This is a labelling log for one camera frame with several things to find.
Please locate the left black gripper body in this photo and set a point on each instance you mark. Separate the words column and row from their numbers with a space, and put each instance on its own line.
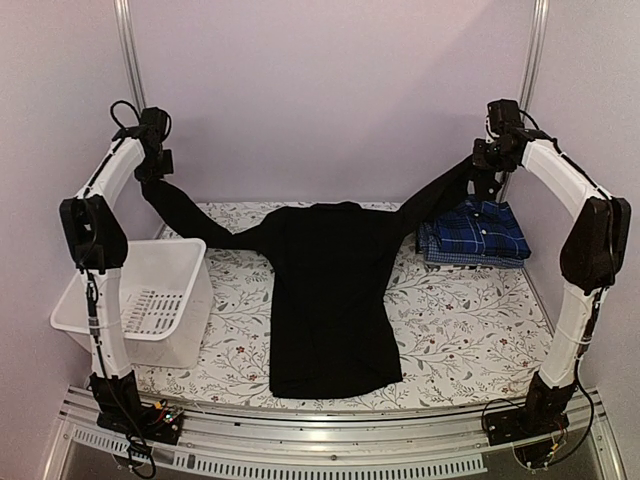
column 155, row 166

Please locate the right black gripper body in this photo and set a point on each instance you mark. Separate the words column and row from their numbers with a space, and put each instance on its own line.
column 492, row 158

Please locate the black long sleeve shirt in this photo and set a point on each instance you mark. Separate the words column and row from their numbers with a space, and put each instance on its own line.
column 330, row 337

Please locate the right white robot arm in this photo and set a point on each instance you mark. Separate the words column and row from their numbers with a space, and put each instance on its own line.
column 590, row 259

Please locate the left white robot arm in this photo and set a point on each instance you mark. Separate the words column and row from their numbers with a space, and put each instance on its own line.
column 98, row 246

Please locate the blue plaid folded shirt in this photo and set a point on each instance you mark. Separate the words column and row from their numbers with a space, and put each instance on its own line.
column 474, row 227

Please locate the blue checked folded shirt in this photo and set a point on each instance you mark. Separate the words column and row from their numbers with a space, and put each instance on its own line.
column 433, row 255

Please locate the white plastic basket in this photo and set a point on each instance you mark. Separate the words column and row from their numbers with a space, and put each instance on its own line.
column 152, row 311

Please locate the floral patterned table cloth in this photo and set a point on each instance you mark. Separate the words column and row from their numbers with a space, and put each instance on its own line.
column 465, row 336

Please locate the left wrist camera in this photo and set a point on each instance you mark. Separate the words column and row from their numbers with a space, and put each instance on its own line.
column 156, row 125

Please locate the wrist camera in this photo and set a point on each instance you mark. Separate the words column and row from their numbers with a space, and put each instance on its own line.
column 156, row 125
column 504, row 115

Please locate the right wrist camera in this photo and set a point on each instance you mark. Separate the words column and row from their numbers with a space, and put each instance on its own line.
column 504, row 115

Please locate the left aluminium frame post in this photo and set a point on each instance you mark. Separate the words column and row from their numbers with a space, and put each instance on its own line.
column 125, row 29

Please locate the aluminium frame post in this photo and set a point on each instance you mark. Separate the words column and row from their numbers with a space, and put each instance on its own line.
column 125, row 29
column 534, row 53

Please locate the right aluminium frame post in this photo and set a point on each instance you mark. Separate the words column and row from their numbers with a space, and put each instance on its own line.
column 534, row 53

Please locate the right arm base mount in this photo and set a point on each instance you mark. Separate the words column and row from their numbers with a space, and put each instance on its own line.
column 504, row 421

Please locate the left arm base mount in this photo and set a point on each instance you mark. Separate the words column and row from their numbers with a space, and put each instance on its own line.
column 159, row 422

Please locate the aluminium front rail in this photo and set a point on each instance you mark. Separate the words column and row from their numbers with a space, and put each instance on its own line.
column 221, row 441

